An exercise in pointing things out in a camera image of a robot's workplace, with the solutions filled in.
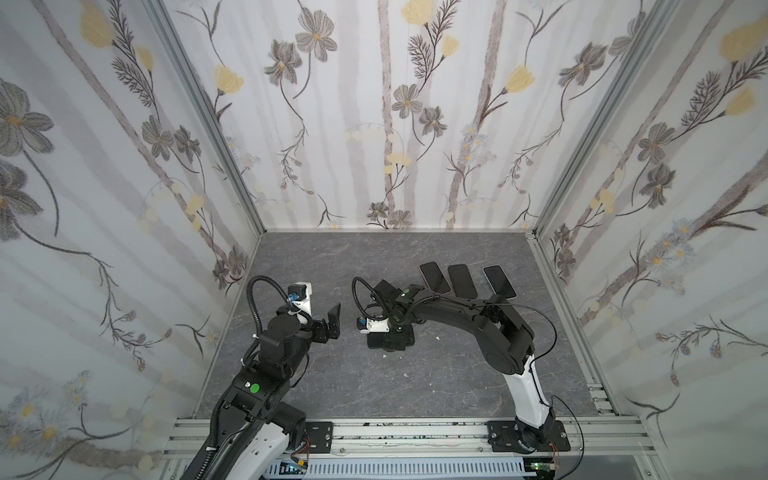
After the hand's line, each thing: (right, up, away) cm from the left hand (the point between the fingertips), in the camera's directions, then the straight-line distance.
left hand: (318, 296), depth 72 cm
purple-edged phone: (+34, +2, +39) cm, 52 cm away
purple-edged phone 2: (+58, +1, +35) cm, 68 cm away
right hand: (+15, -11, +20) cm, 27 cm away
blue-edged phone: (+44, +1, +36) cm, 57 cm away
